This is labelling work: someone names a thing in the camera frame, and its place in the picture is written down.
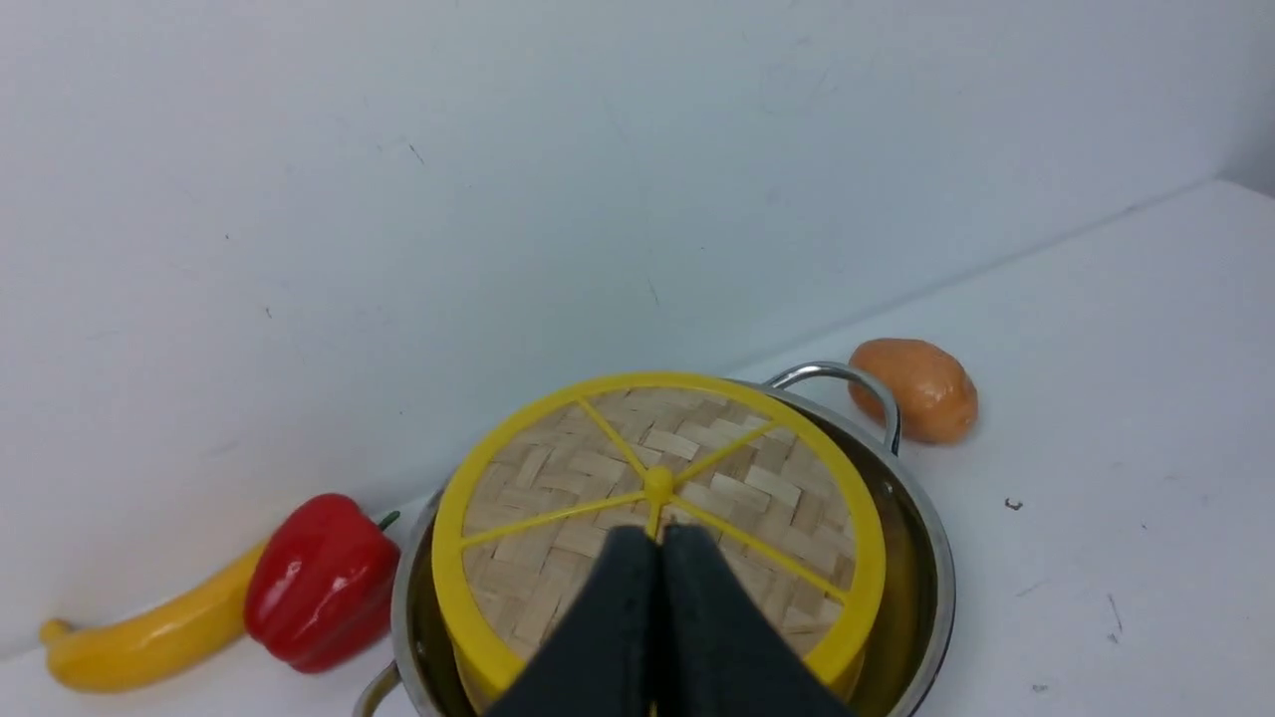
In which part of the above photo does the yellow bamboo steamer basket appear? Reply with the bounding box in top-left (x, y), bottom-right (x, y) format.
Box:
top-left (453, 640), bottom-right (867, 716)

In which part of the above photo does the stainless steel pot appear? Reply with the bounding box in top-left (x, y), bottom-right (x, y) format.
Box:
top-left (354, 361), bottom-right (955, 716)

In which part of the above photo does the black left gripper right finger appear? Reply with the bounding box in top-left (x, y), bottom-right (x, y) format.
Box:
top-left (657, 526), bottom-right (856, 716)

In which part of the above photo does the red bell pepper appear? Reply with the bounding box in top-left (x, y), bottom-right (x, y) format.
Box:
top-left (244, 492), bottom-right (400, 675)

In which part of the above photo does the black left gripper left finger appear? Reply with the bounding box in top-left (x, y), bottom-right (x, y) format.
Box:
top-left (486, 527), bottom-right (660, 716)

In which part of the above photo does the yellow bamboo steamer lid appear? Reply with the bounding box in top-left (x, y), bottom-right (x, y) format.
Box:
top-left (431, 373), bottom-right (887, 693)

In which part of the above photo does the yellow banana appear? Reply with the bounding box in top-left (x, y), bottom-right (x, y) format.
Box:
top-left (38, 542), bottom-right (266, 694)

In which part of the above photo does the brown potato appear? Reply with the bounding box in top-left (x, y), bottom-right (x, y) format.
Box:
top-left (849, 339), bottom-right (980, 445)

